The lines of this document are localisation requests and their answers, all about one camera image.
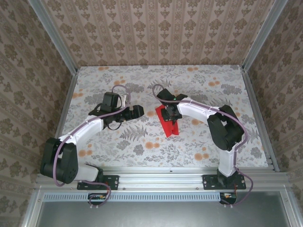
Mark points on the aluminium corner post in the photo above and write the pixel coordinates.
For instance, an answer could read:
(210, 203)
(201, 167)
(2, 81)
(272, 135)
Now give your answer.
(54, 37)
(264, 37)

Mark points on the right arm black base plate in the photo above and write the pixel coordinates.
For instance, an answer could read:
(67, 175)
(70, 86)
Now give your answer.
(209, 182)

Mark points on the long aluminium crossbeam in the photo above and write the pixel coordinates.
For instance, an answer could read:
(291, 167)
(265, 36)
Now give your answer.
(161, 177)

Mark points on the grey metal panel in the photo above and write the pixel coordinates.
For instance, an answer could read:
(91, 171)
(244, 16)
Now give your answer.
(161, 215)

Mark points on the black board with connectors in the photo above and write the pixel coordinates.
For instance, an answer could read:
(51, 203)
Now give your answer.
(97, 197)
(228, 196)

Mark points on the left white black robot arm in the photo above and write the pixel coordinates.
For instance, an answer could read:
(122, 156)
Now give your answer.
(90, 132)

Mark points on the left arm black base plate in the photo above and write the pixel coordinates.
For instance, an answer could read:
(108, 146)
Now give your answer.
(113, 182)

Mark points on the aluminium side rail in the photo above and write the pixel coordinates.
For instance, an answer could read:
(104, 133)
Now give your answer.
(62, 120)
(261, 120)

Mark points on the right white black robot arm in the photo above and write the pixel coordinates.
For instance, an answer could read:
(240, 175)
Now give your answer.
(196, 111)

